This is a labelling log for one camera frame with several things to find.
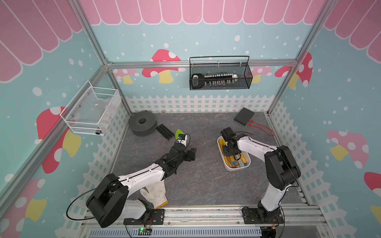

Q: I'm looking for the white plastic storage box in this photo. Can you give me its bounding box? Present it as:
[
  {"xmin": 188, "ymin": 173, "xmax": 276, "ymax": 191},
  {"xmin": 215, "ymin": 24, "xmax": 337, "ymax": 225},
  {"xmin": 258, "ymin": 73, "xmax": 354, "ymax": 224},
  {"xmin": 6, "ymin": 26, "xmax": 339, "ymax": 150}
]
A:
[{"xmin": 217, "ymin": 136, "xmax": 251, "ymax": 172}]

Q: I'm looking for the bright green trowel wooden handle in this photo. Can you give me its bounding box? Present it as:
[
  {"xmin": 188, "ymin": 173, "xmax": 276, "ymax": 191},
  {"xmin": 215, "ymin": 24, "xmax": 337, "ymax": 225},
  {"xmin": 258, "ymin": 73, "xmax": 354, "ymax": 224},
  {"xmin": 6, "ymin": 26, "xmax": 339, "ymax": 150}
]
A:
[{"xmin": 175, "ymin": 129, "xmax": 184, "ymax": 140}]

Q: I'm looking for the yellow shovel yellow handle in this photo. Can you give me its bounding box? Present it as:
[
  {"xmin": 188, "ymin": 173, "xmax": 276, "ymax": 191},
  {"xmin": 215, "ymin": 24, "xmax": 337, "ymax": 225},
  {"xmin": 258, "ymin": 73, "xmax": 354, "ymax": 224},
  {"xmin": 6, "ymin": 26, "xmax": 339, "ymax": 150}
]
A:
[{"xmin": 218, "ymin": 139, "xmax": 236, "ymax": 169}]

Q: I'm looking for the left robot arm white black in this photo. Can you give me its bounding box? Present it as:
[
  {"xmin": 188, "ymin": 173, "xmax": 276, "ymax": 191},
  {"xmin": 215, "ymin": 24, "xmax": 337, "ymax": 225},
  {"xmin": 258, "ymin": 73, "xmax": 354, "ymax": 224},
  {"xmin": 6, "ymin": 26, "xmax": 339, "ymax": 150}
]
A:
[{"xmin": 86, "ymin": 142, "xmax": 196, "ymax": 228}]

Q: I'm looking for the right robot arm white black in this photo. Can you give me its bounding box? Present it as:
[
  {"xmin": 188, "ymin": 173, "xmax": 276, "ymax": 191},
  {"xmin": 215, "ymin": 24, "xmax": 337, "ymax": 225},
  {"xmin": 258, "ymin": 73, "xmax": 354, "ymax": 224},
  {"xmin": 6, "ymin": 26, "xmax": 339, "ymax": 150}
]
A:
[{"xmin": 222, "ymin": 133, "xmax": 301, "ymax": 223}]

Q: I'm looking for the black flat box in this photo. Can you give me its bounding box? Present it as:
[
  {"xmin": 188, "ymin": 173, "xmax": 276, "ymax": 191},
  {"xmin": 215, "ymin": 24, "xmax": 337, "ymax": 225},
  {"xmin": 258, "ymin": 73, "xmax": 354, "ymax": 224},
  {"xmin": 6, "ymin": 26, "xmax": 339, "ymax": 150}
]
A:
[{"xmin": 234, "ymin": 108, "xmax": 255, "ymax": 126}]

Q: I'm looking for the black aluminium extrusion bar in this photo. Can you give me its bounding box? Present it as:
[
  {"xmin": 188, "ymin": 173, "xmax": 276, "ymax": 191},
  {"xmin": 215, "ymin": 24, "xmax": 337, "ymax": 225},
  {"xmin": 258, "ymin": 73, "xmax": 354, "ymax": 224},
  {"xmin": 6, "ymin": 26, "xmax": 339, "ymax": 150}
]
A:
[{"xmin": 156, "ymin": 124, "xmax": 175, "ymax": 140}]

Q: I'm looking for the white work glove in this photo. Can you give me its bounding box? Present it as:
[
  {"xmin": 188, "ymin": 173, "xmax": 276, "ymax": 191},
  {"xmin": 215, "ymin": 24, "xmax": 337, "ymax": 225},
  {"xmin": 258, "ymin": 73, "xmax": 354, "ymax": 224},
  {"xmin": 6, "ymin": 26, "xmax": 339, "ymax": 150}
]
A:
[{"xmin": 140, "ymin": 180, "xmax": 168, "ymax": 209}]

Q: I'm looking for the dark grey foam roll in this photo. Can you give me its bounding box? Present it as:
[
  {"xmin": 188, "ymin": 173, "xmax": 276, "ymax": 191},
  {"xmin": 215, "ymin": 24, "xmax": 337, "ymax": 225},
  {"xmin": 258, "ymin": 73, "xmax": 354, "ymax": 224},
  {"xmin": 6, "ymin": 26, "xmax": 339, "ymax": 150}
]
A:
[{"xmin": 128, "ymin": 111, "xmax": 158, "ymax": 137}]

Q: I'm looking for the black socket holder tool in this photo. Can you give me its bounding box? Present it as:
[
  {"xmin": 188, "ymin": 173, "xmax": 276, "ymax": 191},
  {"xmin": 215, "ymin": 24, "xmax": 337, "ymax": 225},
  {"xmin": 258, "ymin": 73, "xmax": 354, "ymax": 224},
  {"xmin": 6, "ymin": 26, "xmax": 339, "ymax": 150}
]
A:
[{"xmin": 190, "ymin": 73, "xmax": 238, "ymax": 89}]

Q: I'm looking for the small green circuit board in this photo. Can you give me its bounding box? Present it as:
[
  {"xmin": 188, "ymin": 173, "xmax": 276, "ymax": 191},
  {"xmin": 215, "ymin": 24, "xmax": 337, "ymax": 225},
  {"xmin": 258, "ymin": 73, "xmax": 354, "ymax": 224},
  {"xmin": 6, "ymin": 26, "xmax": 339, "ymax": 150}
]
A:
[{"xmin": 138, "ymin": 228, "xmax": 152, "ymax": 236}]

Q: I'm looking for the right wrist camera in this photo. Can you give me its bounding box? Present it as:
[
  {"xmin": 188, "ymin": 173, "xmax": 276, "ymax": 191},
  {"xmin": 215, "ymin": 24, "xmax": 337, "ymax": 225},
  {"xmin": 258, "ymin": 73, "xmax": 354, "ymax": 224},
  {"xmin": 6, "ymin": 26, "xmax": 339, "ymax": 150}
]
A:
[{"xmin": 221, "ymin": 127, "xmax": 238, "ymax": 143}]

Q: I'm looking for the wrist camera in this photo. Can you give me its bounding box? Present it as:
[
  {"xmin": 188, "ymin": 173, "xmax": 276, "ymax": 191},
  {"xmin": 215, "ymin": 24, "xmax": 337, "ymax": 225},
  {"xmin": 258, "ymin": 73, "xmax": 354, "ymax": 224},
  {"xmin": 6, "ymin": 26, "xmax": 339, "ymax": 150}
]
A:
[
  {"xmin": 221, "ymin": 127, "xmax": 238, "ymax": 143},
  {"xmin": 176, "ymin": 134, "xmax": 188, "ymax": 147}
]

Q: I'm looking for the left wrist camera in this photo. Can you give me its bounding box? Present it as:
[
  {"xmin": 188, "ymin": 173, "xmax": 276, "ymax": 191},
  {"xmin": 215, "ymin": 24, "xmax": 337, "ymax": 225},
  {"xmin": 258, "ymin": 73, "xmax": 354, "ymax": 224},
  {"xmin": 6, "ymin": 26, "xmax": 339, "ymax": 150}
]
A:
[{"xmin": 176, "ymin": 134, "xmax": 188, "ymax": 147}]

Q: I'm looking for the red cable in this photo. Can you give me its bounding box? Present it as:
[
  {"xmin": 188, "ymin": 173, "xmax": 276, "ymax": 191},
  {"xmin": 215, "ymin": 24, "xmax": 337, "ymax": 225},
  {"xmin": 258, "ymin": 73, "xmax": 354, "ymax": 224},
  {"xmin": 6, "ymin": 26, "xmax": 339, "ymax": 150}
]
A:
[{"xmin": 247, "ymin": 119, "xmax": 276, "ymax": 137}]

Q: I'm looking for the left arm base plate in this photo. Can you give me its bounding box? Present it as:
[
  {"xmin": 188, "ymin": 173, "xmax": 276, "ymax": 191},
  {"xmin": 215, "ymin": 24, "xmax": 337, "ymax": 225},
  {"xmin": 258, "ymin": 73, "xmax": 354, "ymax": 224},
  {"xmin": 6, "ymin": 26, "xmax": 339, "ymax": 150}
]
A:
[{"xmin": 123, "ymin": 209, "xmax": 165, "ymax": 226}]

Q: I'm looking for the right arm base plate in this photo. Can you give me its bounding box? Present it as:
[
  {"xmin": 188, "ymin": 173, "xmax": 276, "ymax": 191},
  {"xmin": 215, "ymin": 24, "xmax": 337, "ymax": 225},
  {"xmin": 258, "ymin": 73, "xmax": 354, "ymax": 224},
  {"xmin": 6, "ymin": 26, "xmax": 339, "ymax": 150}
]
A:
[{"xmin": 241, "ymin": 206, "xmax": 284, "ymax": 226}]

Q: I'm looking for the black wire mesh basket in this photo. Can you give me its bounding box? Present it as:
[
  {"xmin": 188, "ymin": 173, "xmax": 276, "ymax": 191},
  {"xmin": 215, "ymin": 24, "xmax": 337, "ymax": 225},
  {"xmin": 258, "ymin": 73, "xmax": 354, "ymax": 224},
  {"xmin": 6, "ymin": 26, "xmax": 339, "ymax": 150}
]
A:
[{"xmin": 189, "ymin": 56, "xmax": 253, "ymax": 90}]

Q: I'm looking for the black cable loop left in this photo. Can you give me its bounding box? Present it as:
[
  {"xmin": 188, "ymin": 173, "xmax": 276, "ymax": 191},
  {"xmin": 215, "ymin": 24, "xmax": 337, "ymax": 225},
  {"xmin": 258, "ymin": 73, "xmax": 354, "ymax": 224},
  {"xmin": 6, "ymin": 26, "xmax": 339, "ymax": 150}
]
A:
[{"xmin": 65, "ymin": 184, "xmax": 117, "ymax": 221}]

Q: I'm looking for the white wire mesh basket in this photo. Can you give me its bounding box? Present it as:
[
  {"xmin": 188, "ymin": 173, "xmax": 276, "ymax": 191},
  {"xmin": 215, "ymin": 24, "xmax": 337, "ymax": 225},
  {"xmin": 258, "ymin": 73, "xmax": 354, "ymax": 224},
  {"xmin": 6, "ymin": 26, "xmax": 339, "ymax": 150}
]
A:
[{"xmin": 60, "ymin": 81, "xmax": 122, "ymax": 136}]

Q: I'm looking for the grey slotted cable duct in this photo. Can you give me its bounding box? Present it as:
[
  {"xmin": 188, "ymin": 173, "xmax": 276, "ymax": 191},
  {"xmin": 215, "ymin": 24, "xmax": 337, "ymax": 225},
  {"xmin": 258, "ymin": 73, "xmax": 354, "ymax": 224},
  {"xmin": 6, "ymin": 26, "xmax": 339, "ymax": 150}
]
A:
[{"xmin": 89, "ymin": 226, "xmax": 263, "ymax": 238}]

